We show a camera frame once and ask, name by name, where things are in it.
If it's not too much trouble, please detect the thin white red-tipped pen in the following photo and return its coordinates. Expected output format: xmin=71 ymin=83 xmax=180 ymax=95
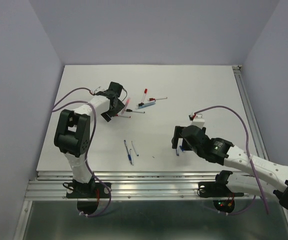
xmin=115 ymin=114 xmax=131 ymax=119

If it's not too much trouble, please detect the translucent red pen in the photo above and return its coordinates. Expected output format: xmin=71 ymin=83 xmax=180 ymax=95
xmin=121 ymin=97 xmax=131 ymax=115

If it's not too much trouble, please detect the blue ballpoint pen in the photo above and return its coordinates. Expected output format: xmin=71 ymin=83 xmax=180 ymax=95
xmin=123 ymin=140 xmax=133 ymax=165

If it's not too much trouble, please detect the white marker blue cap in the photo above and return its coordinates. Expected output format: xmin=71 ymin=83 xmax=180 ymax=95
xmin=129 ymin=149 xmax=134 ymax=166

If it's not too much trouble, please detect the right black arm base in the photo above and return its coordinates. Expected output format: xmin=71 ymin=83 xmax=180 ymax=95
xmin=196 ymin=170 xmax=238 ymax=214

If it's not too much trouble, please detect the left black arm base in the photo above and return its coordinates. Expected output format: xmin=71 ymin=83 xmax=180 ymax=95
xmin=62 ymin=178 xmax=110 ymax=218

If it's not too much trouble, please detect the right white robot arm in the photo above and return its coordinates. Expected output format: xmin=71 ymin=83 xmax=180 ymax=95
xmin=171 ymin=125 xmax=288 ymax=210

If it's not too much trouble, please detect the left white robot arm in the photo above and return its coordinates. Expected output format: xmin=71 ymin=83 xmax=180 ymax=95
xmin=52 ymin=82 xmax=125 ymax=197

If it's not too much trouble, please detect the thin pen black cap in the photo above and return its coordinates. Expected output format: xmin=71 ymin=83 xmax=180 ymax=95
xmin=125 ymin=109 xmax=146 ymax=114

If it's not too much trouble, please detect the light blue pen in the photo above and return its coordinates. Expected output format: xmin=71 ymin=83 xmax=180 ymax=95
xmin=136 ymin=101 xmax=156 ymax=110

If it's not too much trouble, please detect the thin white red pen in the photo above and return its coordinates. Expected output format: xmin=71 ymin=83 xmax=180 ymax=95
xmin=148 ymin=97 xmax=168 ymax=102

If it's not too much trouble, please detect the white marker red cap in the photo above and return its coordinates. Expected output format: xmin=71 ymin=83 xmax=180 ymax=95
xmin=141 ymin=88 xmax=148 ymax=103

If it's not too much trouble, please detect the uncapped white blue marker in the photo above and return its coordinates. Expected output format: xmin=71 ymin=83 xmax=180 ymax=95
xmin=131 ymin=141 xmax=139 ymax=157

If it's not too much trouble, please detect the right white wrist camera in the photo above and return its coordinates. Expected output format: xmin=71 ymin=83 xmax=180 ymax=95
xmin=189 ymin=113 xmax=205 ymax=129

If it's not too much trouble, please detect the aluminium right side rail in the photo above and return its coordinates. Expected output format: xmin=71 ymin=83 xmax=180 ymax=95
xmin=232 ymin=65 xmax=269 ymax=160

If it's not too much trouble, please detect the aluminium rail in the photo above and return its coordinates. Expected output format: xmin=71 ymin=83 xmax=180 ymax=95
xmin=14 ymin=171 xmax=288 ymax=240
xmin=232 ymin=65 xmax=269 ymax=160

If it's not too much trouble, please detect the aluminium front rail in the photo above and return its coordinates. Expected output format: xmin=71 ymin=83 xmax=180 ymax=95
xmin=14 ymin=171 xmax=288 ymax=240

